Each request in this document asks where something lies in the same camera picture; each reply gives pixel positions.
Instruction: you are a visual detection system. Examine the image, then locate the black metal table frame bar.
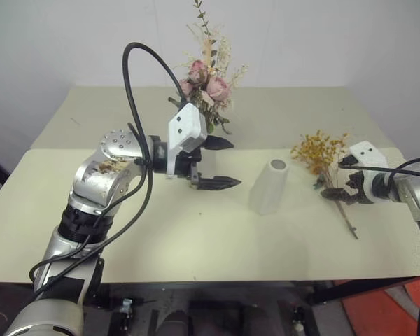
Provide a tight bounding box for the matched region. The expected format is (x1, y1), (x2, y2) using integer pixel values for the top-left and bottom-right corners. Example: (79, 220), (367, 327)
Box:
(307, 275), (420, 306)

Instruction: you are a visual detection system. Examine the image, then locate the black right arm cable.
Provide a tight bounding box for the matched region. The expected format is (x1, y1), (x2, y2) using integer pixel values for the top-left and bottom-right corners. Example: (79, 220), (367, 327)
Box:
(339, 156), (420, 186)

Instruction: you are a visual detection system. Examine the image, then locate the pink rose flower bouquet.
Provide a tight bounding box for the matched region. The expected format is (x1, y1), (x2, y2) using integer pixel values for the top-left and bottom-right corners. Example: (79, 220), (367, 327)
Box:
(167, 0), (250, 138)

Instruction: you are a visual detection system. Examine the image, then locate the red orange floor object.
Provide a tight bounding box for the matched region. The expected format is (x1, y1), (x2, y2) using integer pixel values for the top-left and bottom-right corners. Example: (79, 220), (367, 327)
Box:
(339, 279), (420, 336)

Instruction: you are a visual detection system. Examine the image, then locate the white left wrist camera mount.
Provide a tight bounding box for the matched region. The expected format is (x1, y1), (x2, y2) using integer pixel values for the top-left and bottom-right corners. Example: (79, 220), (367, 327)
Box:
(165, 102), (210, 180)

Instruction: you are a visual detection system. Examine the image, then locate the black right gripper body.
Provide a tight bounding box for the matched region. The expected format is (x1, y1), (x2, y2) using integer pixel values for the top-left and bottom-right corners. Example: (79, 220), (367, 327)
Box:
(345, 169), (369, 206)

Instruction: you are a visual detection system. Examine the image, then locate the yellow dried flower bouquet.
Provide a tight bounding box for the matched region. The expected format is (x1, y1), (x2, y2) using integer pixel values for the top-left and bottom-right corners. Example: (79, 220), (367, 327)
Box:
(289, 129), (360, 241)

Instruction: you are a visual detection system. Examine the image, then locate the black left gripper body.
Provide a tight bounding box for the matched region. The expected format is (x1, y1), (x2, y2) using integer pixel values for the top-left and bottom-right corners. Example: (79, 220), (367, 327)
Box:
(174, 146), (206, 187)

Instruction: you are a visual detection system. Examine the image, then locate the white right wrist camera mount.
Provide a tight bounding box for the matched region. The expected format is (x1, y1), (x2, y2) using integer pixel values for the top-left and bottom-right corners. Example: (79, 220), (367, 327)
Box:
(348, 139), (390, 204)

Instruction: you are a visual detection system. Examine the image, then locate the white ceramic vase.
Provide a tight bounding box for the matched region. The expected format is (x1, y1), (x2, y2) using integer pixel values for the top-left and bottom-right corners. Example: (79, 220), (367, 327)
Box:
(248, 158), (290, 215)

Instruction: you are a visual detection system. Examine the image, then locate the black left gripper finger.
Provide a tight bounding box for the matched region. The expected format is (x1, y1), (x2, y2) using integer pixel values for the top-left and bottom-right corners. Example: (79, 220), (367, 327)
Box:
(203, 134), (236, 152)
(195, 174), (243, 192)

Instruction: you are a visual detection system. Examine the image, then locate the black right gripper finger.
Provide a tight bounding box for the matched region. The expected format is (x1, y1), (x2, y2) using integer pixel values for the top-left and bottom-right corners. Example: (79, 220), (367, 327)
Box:
(337, 155), (358, 172)
(321, 186), (355, 207)

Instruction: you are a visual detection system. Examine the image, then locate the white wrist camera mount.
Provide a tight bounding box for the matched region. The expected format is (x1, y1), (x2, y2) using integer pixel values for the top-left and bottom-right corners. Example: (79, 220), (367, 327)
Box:
(348, 139), (390, 204)
(165, 102), (210, 180)

